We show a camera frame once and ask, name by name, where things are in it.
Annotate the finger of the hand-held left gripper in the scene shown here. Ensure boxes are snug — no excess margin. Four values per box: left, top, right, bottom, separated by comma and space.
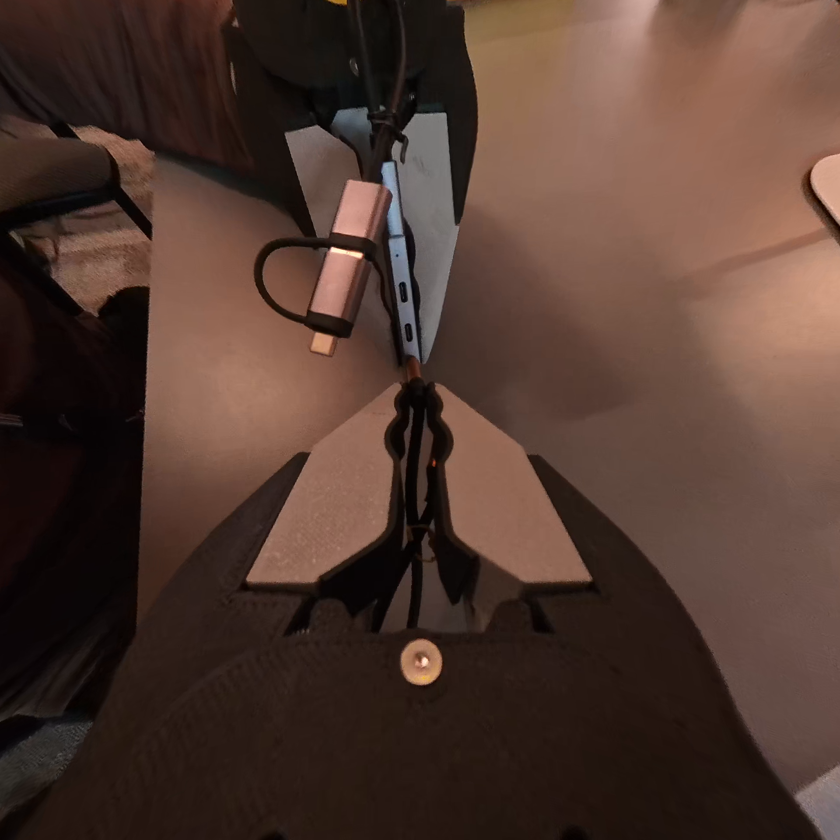
394, 110, 462, 366
284, 107, 388, 221

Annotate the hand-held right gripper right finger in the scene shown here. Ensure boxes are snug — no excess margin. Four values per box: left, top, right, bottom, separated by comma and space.
427, 386, 595, 608

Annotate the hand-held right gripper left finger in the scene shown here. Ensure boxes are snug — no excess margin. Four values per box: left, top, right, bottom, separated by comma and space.
245, 384, 404, 621

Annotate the grey usb hub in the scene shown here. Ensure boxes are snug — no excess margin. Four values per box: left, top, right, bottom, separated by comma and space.
379, 159, 426, 366

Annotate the grey metal hub plug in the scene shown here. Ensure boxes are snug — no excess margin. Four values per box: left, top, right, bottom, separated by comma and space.
253, 177, 396, 359

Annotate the black hub cable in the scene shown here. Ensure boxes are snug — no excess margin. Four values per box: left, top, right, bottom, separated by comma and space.
346, 0, 424, 165

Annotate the black usb-c cable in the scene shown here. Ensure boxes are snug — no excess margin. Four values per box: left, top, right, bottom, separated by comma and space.
371, 357, 450, 632

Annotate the black seat chair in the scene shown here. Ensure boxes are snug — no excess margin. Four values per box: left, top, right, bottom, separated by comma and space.
0, 115, 155, 245

